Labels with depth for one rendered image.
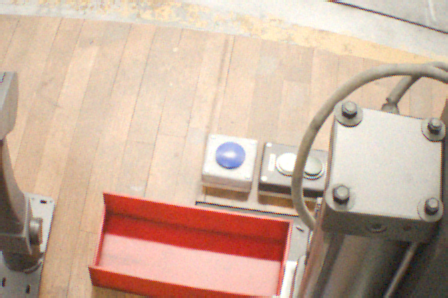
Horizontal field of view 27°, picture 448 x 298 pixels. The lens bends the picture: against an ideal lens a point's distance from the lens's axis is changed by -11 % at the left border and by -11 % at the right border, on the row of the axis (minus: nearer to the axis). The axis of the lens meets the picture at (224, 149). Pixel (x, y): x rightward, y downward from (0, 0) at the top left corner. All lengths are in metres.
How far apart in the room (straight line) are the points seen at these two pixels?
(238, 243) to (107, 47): 0.39
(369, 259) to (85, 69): 0.84
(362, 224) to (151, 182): 0.73
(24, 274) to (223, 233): 0.29
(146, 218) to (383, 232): 0.69
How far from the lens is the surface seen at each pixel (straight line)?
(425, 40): 2.82
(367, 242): 0.71
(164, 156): 1.40
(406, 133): 0.71
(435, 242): 0.68
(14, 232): 1.17
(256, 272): 1.31
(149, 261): 1.31
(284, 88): 1.48
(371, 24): 2.80
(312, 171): 1.36
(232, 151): 1.36
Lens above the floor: 2.08
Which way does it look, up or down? 57 degrees down
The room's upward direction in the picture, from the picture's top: 5 degrees clockwise
